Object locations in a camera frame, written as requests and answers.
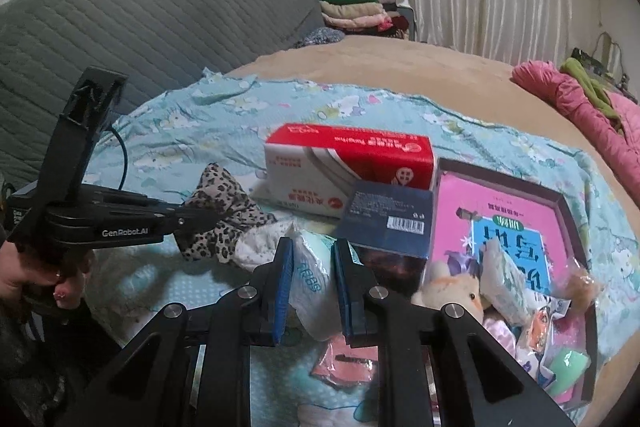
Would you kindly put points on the person's left hand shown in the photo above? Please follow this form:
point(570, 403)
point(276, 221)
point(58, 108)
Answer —
point(20, 272)

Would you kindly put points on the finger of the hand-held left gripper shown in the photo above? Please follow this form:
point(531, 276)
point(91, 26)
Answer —
point(192, 219)

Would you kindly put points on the pink quilt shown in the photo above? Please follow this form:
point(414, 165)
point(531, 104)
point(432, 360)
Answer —
point(590, 117)

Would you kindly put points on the plush bunny with purple dress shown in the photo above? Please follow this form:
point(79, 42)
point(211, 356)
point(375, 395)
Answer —
point(460, 294)

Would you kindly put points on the pile of folded clothes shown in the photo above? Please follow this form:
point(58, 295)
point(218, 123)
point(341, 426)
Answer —
point(355, 12)

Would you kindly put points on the grey quilted headboard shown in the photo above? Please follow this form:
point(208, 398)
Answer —
point(175, 27)

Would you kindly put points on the round bun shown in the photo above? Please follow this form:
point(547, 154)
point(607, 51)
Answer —
point(582, 287)

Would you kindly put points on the light blue cartoon printed blanket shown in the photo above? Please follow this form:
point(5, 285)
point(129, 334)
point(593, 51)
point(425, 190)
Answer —
point(200, 142)

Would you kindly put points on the pink tray with dark rim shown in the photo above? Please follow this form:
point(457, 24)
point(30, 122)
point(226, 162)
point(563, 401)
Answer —
point(500, 217)

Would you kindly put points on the dark blue box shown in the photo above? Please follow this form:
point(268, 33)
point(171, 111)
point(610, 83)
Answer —
point(385, 222)

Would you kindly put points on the rounded metal frame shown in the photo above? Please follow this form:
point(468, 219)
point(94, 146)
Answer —
point(607, 38)

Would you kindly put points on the pink packet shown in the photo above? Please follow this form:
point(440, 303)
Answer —
point(340, 362)

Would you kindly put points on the red and white box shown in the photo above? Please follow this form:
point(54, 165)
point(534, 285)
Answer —
point(350, 167)

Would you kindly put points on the leopard print cloth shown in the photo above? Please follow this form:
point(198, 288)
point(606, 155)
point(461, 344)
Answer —
point(220, 207)

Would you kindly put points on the dark floral cloth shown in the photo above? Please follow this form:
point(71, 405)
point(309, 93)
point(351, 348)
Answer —
point(320, 38)

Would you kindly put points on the beige bed sheet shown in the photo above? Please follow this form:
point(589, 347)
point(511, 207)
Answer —
point(425, 77)

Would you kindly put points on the green white wipes pack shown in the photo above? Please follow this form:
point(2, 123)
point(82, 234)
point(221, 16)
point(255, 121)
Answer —
point(505, 282)

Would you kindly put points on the white and blue packet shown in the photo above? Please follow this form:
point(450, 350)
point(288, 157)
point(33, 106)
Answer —
point(557, 307)

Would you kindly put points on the orange toy packet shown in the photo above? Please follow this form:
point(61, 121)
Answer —
point(540, 327)

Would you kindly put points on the white tissue pack blue print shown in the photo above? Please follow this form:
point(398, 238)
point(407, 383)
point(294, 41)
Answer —
point(312, 287)

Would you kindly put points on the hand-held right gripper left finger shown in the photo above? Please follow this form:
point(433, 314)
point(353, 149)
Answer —
point(282, 292)

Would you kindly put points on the white patterned cloth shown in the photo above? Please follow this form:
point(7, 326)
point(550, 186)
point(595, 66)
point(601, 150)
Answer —
point(255, 247)

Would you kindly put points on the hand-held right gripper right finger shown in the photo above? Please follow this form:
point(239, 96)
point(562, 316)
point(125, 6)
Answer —
point(346, 292)

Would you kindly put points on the green cloth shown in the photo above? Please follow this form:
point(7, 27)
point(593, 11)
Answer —
point(590, 82)

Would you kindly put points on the person's left forearm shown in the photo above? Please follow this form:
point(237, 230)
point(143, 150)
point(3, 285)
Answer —
point(30, 357)

